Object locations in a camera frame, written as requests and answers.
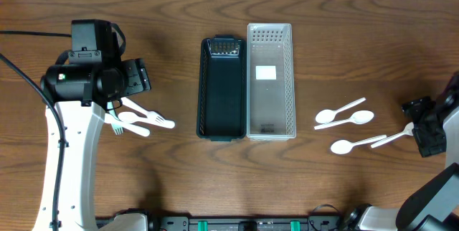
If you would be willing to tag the clear plastic basket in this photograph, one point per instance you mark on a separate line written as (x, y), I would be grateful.
(270, 103)

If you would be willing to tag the black plastic basket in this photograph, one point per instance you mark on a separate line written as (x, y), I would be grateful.
(222, 103)

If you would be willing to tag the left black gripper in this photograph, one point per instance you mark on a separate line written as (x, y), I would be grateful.
(135, 77)

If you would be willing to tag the white plastic fork middle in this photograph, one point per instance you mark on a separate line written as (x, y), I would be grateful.
(130, 117)

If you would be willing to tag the white plastic fork top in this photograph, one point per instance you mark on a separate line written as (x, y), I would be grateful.
(149, 114)

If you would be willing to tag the white label in basket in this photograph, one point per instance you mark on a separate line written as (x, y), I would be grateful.
(265, 72)

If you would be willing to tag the white plastic fork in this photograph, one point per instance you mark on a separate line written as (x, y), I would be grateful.
(141, 131)
(130, 117)
(149, 114)

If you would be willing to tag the black mounting rail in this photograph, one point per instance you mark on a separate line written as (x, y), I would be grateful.
(182, 223)

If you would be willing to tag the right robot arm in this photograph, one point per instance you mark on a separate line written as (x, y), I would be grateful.
(431, 206)

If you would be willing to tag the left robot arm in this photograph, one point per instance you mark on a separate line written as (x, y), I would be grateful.
(77, 90)

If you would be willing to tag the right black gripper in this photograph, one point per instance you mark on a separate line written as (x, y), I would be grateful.
(427, 136)

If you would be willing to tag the white plastic fork left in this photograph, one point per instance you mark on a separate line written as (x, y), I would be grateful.
(141, 131)

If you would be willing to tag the white plastic spoon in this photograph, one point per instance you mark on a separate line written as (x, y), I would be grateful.
(406, 132)
(359, 118)
(328, 115)
(341, 147)

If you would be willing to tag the white plastic fork handle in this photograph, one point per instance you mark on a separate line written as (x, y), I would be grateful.
(118, 130)

